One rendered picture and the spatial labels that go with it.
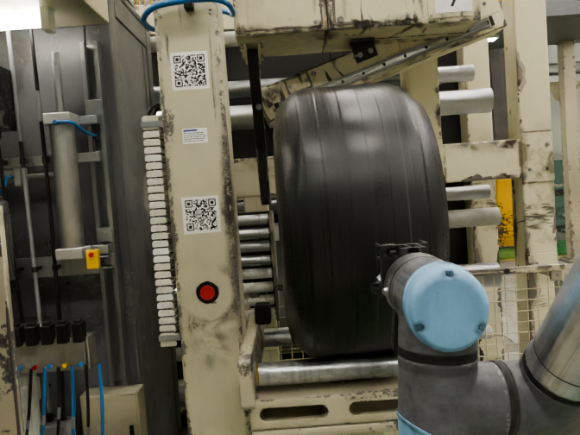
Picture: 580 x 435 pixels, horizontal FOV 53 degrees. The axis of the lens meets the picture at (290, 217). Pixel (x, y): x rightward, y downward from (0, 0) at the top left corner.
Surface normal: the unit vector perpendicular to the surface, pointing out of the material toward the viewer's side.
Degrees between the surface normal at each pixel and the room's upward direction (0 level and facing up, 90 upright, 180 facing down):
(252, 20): 90
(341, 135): 53
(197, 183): 90
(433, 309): 84
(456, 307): 84
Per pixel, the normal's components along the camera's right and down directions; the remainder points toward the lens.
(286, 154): -0.69, -0.32
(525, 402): 0.10, -0.21
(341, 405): 0.00, 0.05
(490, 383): 0.06, -0.65
